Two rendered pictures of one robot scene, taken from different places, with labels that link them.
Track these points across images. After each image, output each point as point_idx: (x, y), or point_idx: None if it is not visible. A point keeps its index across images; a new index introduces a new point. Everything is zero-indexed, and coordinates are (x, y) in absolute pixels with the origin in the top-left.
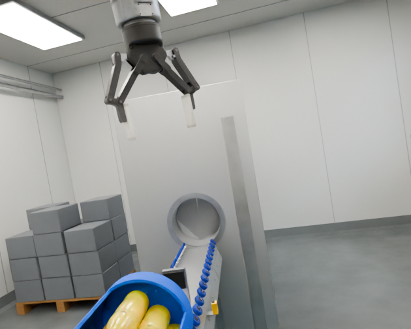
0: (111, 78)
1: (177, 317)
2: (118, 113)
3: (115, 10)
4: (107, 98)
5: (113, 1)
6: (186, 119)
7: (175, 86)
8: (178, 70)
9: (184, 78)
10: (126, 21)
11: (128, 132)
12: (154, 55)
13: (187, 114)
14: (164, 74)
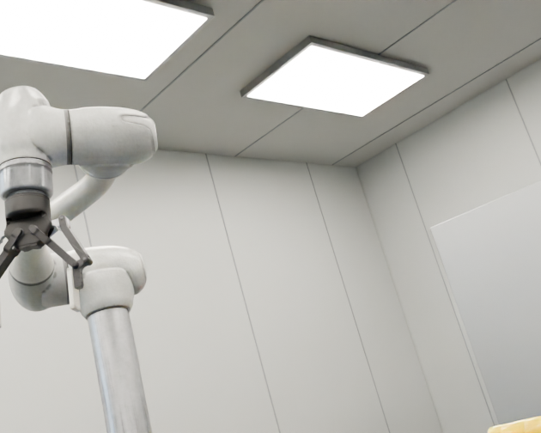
0: (78, 240)
1: None
2: (81, 277)
3: (51, 179)
4: (92, 259)
5: (51, 171)
6: None
7: None
8: None
9: None
10: (48, 196)
11: (76, 301)
12: None
13: None
14: (10, 254)
